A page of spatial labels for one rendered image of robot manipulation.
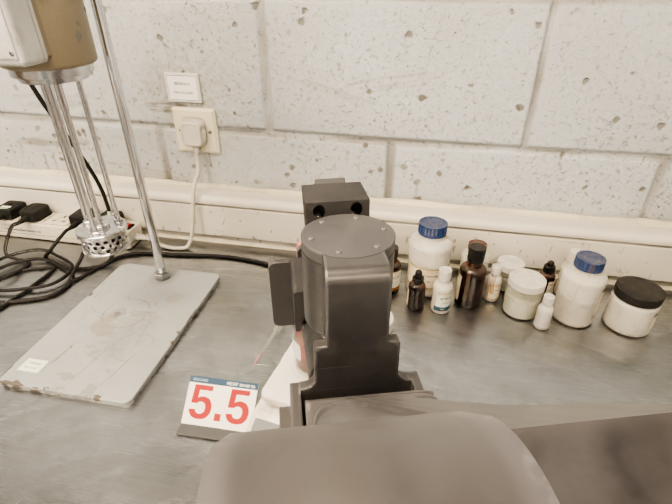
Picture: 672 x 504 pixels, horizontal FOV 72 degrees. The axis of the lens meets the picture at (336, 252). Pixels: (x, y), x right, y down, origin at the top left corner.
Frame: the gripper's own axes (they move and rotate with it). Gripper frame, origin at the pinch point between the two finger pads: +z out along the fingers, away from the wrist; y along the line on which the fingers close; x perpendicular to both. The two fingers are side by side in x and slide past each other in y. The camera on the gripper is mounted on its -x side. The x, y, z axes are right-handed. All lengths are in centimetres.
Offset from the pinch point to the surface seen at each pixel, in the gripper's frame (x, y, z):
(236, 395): 21.6, 10.8, 1.0
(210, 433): 24.3, 14.1, -2.0
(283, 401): 16.1, 4.9, -5.9
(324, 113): -3.6, -5.7, 40.5
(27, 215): 17, 54, 52
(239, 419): 23.4, 10.6, -1.2
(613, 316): 22, -47, 9
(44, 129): 2, 50, 60
